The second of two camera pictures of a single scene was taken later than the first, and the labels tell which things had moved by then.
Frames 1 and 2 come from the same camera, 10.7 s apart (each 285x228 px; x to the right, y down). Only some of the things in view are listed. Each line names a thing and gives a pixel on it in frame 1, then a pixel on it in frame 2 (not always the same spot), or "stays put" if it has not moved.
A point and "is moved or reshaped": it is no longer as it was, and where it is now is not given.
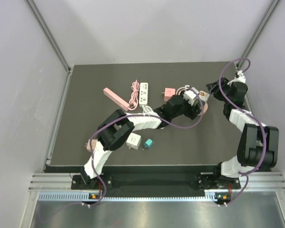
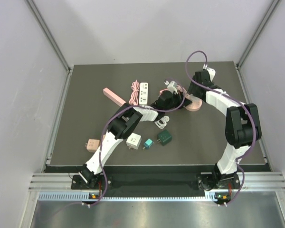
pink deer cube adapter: (94, 142) stays put
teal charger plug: (148, 144) stays put
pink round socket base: (205, 108) is moved or reshaped
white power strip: (143, 94) stays put
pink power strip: (116, 99) stays put
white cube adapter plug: (134, 141) stays put
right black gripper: (214, 88) to (191, 89)
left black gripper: (190, 113) to (180, 98)
